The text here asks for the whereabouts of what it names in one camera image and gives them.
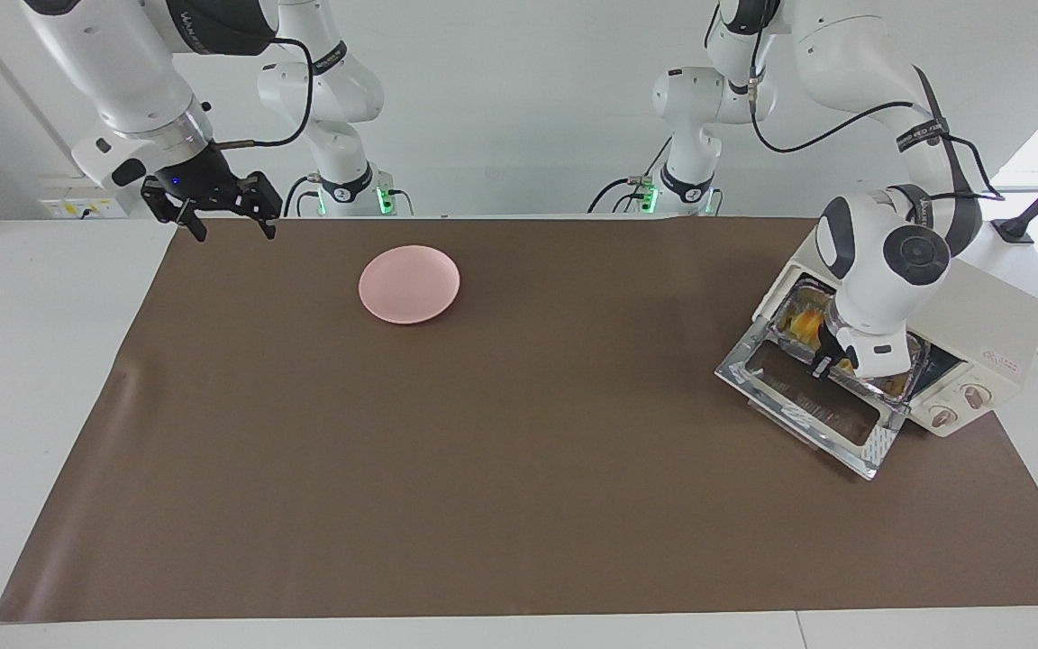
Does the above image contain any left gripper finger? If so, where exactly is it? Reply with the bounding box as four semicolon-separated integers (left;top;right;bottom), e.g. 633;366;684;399
809;328;853;376

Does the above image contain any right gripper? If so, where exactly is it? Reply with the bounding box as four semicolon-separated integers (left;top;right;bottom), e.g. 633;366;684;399
141;144;284;242

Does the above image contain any yellow bread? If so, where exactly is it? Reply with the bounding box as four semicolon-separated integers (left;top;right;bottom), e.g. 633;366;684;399
777;304;859;376

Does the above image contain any white toaster oven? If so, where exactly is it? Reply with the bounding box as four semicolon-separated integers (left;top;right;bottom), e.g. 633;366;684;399
715;225;1038;481

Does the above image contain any pink round plate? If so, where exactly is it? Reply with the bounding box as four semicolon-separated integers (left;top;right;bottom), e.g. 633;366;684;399
358;244;462;325

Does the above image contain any white wall socket strip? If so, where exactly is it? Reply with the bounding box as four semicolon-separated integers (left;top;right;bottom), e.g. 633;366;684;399
40;197;129;221

